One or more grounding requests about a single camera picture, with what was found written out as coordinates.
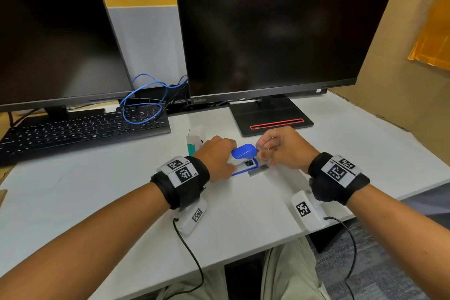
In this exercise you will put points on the person's right forearm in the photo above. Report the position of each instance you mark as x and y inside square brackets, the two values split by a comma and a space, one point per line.
[404, 236]

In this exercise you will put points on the grey staple strip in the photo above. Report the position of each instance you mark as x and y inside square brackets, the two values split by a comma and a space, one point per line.
[258, 170]

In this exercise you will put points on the person's right hand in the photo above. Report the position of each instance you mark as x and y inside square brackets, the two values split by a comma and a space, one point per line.
[290, 148]

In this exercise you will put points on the person's left hand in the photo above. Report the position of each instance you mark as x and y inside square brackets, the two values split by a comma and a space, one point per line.
[215, 157]

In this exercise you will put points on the person's beige trousers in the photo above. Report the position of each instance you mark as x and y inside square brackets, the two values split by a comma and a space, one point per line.
[291, 271]

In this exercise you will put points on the person's right fingers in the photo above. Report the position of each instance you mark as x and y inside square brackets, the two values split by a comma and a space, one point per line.
[268, 142]

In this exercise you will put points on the black marker wristband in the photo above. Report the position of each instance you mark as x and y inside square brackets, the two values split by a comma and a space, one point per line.
[175, 187]
[325, 187]

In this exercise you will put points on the orange plastic sheet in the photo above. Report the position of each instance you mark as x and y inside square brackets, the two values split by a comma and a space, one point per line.
[434, 39]

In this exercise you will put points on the brown cardboard sheet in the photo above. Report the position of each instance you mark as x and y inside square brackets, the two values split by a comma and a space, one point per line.
[397, 64]

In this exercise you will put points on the blue stapler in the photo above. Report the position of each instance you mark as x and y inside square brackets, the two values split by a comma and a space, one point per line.
[243, 151]

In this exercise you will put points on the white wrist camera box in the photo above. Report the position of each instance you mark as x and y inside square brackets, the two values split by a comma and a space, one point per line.
[307, 212]
[191, 220]

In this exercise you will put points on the black monitor with red-striped stand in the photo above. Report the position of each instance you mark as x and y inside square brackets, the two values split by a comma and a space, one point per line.
[281, 22]

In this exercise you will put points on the person's left fingers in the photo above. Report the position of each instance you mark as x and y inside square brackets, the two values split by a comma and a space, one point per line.
[229, 170]

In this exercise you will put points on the person's left forearm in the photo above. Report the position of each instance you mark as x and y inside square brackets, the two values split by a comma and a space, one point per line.
[81, 243]

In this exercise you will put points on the green and white packet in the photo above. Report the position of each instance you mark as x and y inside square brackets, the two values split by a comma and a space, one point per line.
[192, 141]

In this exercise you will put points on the black computer monitor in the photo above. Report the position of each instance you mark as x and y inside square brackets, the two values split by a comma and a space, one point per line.
[52, 29]

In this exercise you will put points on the black keyboard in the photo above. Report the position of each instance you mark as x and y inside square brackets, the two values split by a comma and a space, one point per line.
[77, 132]

